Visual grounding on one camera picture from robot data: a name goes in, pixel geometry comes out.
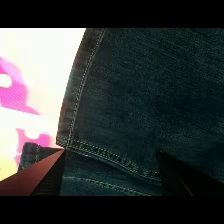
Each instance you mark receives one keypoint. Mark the blue jeans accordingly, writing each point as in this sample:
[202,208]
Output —
[143,100]

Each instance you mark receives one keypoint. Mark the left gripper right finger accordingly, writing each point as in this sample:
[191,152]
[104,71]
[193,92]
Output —
[186,180]

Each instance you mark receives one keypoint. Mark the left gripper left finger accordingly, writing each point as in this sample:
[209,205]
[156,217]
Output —
[40,180]

